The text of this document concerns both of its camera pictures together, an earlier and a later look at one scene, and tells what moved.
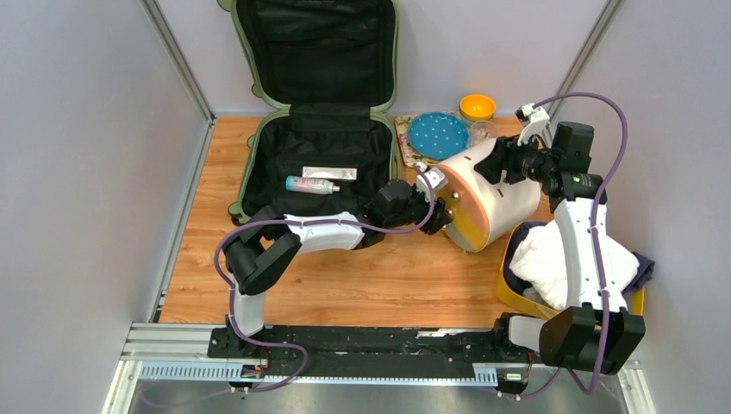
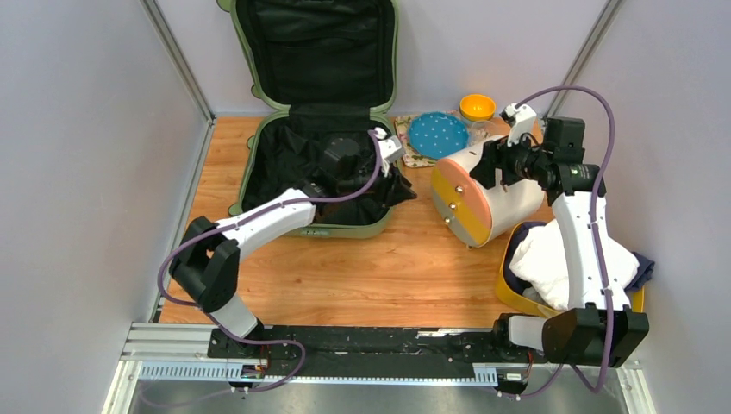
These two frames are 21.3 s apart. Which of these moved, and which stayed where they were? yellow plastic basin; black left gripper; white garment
Moved: black left gripper
Stayed: yellow plastic basin; white garment
